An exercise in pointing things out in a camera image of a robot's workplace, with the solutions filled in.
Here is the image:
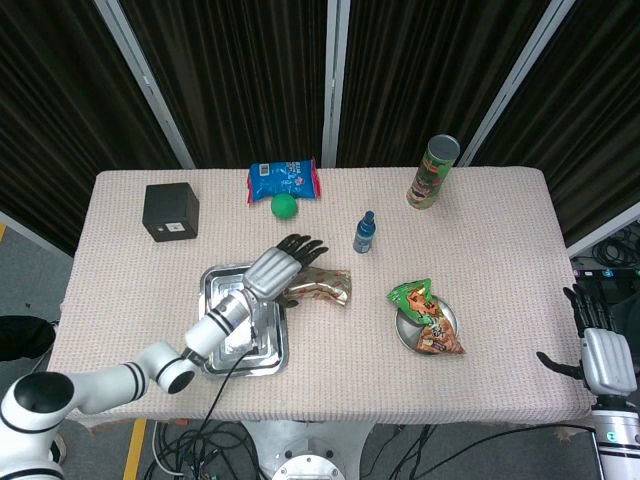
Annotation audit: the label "black cable bundle on floor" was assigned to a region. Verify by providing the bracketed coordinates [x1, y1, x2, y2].
[144, 419, 261, 480]

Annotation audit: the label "dark pleated curtain panel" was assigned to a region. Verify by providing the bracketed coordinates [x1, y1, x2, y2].
[119, 0, 331, 169]
[0, 0, 182, 256]
[337, 0, 554, 169]
[472, 0, 640, 247]

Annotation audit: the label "rectangular steel tray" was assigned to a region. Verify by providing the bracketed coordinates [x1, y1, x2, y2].
[198, 264, 290, 376]

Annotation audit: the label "black cloth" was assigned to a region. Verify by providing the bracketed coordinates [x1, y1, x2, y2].
[0, 314, 56, 362]

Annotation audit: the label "green chips can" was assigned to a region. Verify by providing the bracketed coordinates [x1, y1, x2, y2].
[405, 133, 462, 211]

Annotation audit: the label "black cube box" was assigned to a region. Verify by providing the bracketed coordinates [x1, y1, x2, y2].
[142, 182, 201, 243]

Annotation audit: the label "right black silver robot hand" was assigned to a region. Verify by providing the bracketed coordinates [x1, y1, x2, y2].
[535, 284, 639, 399]

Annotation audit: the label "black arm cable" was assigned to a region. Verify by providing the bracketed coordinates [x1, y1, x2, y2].
[199, 319, 259, 436]

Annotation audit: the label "black electronics case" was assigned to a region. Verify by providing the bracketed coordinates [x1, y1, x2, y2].
[573, 267, 640, 321]

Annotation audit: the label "gold red snack packet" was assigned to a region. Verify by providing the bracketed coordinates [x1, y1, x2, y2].
[282, 265, 354, 309]

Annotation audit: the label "green ball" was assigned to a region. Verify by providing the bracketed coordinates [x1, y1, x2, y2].
[270, 193, 299, 221]

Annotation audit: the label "low aluminium frame rail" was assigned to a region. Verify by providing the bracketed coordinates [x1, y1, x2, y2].
[567, 202, 640, 259]
[0, 209, 75, 261]

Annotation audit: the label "round steel plate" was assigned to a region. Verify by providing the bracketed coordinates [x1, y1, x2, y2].
[394, 294, 459, 357]

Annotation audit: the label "pink woven tablecloth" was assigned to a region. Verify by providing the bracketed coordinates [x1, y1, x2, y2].
[47, 167, 599, 429]

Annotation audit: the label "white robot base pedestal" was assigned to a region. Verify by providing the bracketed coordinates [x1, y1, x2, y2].
[239, 419, 376, 480]

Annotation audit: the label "blue spray bottle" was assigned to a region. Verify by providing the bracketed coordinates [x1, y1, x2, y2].
[352, 210, 377, 255]

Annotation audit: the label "blue red snack bag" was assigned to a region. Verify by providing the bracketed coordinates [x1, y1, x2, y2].
[245, 157, 322, 205]

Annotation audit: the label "aluminium screen post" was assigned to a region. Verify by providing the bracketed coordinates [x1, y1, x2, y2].
[321, 0, 351, 169]
[94, 0, 196, 170]
[457, 0, 581, 168]

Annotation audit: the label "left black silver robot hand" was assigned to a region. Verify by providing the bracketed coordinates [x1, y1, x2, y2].
[243, 233, 331, 309]

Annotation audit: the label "green orange snack bag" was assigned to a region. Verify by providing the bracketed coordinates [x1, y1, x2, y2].
[386, 277, 466, 356]

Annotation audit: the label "tangled black background cables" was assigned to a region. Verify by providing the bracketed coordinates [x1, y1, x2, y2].
[592, 224, 640, 274]

